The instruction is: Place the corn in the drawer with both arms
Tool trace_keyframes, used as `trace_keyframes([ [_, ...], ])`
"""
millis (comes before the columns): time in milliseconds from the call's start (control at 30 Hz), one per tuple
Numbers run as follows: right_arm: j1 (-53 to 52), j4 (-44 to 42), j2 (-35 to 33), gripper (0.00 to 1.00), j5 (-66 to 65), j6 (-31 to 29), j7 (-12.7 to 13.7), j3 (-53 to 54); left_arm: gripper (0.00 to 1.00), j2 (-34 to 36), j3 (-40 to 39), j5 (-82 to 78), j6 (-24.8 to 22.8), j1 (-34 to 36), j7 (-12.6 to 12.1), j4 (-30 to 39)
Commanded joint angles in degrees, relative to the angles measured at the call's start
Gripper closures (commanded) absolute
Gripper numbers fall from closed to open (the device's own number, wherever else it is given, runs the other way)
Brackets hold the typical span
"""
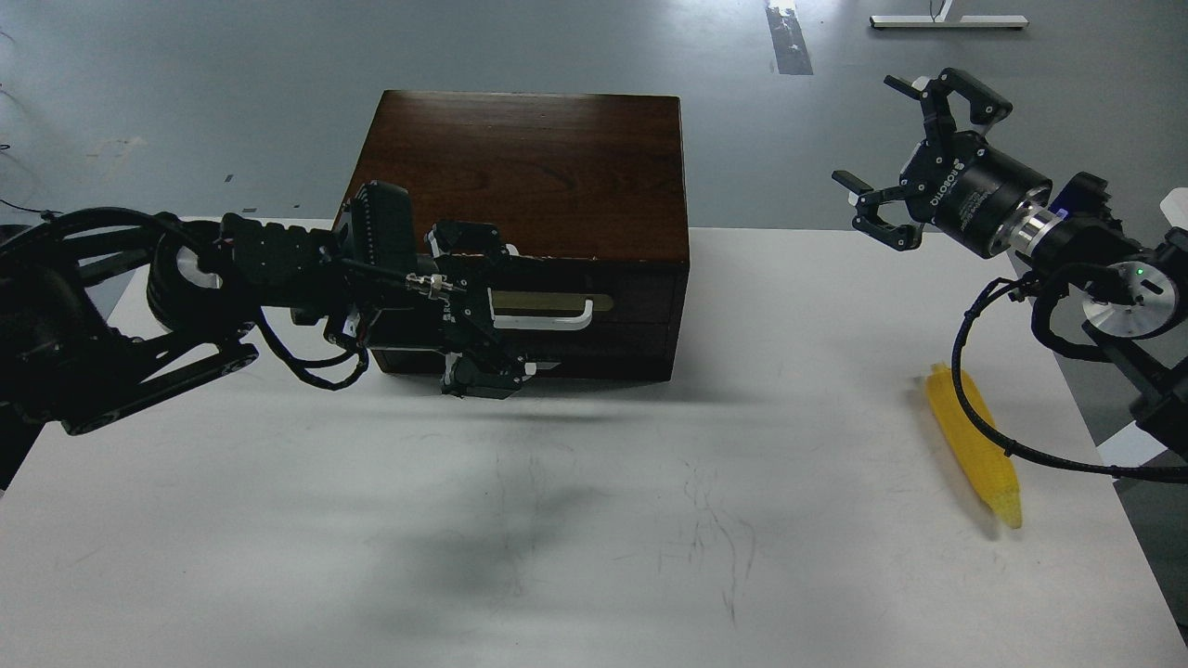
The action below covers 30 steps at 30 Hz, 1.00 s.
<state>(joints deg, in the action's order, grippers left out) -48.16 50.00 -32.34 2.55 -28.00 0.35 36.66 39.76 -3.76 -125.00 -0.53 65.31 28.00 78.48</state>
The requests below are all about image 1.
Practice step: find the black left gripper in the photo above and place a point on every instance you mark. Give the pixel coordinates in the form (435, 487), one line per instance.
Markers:
(443, 306)

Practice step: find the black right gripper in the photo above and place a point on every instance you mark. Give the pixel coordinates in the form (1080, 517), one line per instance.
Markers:
(974, 199)

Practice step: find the wooden drawer with white handle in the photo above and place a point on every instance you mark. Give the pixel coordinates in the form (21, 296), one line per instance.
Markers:
(633, 332)

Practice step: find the white chair at right edge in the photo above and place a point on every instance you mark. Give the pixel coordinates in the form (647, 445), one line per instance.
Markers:
(1174, 209)

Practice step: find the white metal stand base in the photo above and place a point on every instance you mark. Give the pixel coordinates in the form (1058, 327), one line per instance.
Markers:
(943, 18)

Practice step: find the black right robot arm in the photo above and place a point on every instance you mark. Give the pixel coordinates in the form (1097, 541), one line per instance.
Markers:
(1097, 293)

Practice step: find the yellow corn cob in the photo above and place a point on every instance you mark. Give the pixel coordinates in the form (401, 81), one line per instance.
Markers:
(986, 467)

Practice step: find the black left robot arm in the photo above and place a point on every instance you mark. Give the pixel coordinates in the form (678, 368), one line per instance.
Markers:
(110, 311)

